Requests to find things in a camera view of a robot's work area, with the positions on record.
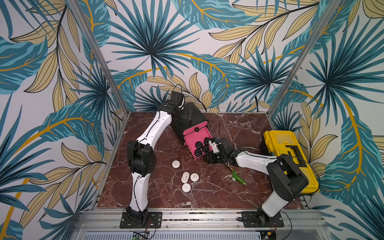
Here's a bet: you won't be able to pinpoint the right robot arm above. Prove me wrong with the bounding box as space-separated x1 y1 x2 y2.
204 138 309 218

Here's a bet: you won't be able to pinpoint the yellow black pliers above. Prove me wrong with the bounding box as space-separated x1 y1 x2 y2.
225 163 234 172

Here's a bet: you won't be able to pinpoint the black drawer cabinet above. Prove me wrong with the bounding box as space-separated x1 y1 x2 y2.
171 103 209 145

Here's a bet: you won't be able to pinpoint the green plastic toy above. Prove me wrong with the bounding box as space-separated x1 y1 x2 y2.
232 170 247 186

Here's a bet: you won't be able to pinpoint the aluminium rail frame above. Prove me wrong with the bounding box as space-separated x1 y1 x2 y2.
70 209 332 240

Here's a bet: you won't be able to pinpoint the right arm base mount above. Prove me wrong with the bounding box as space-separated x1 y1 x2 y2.
238 211 285 229

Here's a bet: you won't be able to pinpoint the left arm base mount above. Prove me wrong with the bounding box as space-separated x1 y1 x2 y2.
119 211 163 229

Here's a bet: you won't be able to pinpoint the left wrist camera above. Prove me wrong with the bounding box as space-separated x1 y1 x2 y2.
169 92 185 108

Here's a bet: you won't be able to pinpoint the black round earphone case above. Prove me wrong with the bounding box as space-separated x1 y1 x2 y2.
204 137 211 146
195 142 204 149
195 149 203 158

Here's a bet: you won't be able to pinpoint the white round earphone case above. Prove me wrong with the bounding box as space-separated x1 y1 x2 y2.
190 173 200 182
182 183 192 193
172 160 181 169

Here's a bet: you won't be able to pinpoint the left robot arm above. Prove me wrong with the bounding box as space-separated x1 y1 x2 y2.
127 103 195 214

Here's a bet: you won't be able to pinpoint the black oval earphone case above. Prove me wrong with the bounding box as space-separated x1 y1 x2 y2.
202 145 210 153

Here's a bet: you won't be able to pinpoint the pink drawer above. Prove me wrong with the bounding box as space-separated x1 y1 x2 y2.
183 127 212 159
183 121 209 136

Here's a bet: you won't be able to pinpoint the white oval earphone case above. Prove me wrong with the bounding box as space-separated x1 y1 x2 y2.
181 172 190 184

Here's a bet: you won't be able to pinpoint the yellow toolbox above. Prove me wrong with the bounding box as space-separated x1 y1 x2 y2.
263 130 321 194

